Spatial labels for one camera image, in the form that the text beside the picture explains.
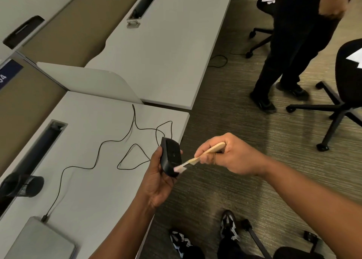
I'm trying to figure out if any person's left hand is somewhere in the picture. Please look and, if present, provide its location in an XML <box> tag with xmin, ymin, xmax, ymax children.
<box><xmin>136</xmin><ymin>146</ymin><xmax>183</xmax><ymax>209</ymax></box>

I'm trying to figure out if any person's right hand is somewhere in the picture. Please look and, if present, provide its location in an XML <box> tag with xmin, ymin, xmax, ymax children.
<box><xmin>195</xmin><ymin>133</ymin><xmax>269</xmax><ymax>177</ymax></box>

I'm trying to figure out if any wooden toothbrush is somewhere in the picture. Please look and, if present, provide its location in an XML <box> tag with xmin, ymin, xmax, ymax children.
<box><xmin>173</xmin><ymin>142</ymin><xmax>227</xmax><ymax>174</ymax></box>

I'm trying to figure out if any black computer mouse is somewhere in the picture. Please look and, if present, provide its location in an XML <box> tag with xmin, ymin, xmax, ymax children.
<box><xmin>160</xmin><ymin>137</ymin><xmax>183</xmax><ymax>178</ymax></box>

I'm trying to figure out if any person's right forearm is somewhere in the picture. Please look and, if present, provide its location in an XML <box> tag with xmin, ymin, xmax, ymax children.
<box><xmin>258</xmin><ymin>156</ymin><xmax>362</xmax><ymax>259</ymax></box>

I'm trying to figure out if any person's left forearm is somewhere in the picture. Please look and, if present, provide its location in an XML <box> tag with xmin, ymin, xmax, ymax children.
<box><xmin>89</xmin><ymin>193</ymin><xmax>158</xmax><ymax>259</ymax></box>

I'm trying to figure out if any person's right patterned shoe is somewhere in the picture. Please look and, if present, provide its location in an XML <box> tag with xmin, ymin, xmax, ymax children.
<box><xmin>220</xmin><ymin>210</ymin><xmax>241</xmax><ymax>242</ymax></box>

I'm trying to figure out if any person's patterned shoe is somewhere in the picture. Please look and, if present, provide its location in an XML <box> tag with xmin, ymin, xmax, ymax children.
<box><xmin>169</xmin><ymin>229</ymin><xmax>196</xmax><ymax>259</ymax></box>
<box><xmin>220</xmin><ymin>210</ymin><xmax>241</xmax><ymax>242</ymax></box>

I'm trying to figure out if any person's left patterned shoe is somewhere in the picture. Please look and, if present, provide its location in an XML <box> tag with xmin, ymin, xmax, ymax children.
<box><xmin>169</xmin><ymin>229</ymin><xmax>196</xmax><ymax>259</ymax></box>

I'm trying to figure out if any person's right leg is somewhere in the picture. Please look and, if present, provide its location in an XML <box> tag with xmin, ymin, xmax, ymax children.
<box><xmin>217</xmin><ymin>237</ymin><xmax>262</xmax><ymax>259</ymax></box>

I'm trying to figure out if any person's leg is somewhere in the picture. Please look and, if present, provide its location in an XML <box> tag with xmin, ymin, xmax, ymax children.
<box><xmin>181</xmin><ymin>245</ymin><xmax>206</xmax><ymax>259</ymax></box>
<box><xmin>217</xmin><ymin>237</ymin><xmax>262</xmax><ymax>259</ymax></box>

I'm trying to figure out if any person's left leg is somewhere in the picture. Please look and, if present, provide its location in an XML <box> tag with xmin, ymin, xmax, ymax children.
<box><xmin>181</xmin><ymin>245</ymin><xmax>206</xmax><ymax>259</ymax></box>

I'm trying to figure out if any white desk divider panel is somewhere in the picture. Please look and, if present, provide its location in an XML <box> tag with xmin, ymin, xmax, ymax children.
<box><xmin>37</xmin><ymin>61</ymin><xmax>143</xmax><ymax>105</ymax></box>

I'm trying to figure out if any black office chair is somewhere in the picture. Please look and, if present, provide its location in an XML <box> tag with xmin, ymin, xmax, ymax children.
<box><xmin>240</xmin><ymin>219</ymin><xmax>326</xmax><ymax>259</ymax></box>
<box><xmin>286</xmin><ymin>38</ymin><xmax>362</xmax><ymax>152</ymax></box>
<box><xmin>245</xmin><ymin>0</ymin><xmax>276</xmax><ymax>59</ymax></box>

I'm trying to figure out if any black mesh pen holder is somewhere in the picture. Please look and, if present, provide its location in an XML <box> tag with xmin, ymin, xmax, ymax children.
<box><xmin>0</xmin><ymin>172</ymin><xmax>45</xmax><ymax>198</ymax></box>

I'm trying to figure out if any brown partition panel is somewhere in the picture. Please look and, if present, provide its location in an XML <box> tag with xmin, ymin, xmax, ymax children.
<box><xmin>0</xmin><ymin>65</ymin><xmax>67</xmax><ymax>177</ymax></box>
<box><xmin>18</xmin><ymin>0</ymin><xmax>150</xmax><ymax>68</ymax></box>

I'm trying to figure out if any silver laptop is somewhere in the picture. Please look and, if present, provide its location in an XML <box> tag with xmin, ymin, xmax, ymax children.
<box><xmin>4</xmin><ymin>216</ymin><xmax>77</xmax><ymax>259</ymax></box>

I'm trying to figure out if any blue partition label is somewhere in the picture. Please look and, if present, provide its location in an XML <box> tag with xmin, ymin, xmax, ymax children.
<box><xmin>0</xmin><ymin>58</ymin><xmax>24</xmax><ymax>90</ymax></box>

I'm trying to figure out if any white paper sheet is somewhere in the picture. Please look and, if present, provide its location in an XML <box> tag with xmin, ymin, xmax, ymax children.
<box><xmin>346</xmin><ymin>47</ymin><xmax>362</xmax><ymax>69</ymax></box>

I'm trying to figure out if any black mouse cable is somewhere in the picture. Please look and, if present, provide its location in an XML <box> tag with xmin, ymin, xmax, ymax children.
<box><xmin>41</xmin><ymin>104</ymin><xmax>173</xmax><ymax>223</ymax></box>

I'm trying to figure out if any black floor cable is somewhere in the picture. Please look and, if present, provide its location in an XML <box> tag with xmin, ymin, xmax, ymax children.
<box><xmin>208</xmin><ymin>55</ymin><xmax>228</xmax><ymax>68</ymax></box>

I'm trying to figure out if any black desk cable tray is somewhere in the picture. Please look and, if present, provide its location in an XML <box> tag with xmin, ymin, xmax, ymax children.
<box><xmin>3</xmin><ymin>15</ymin><xmax>45</xmax><ymax>50</ymax></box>
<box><xmin>127</xmin><ymin>0</ymin><xmax>163</xmax><ymax>21</ymax></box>
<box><xmin>0</xmin><ymin>120</ymin><xmax>68</xmax><ymax>218</ymax></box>

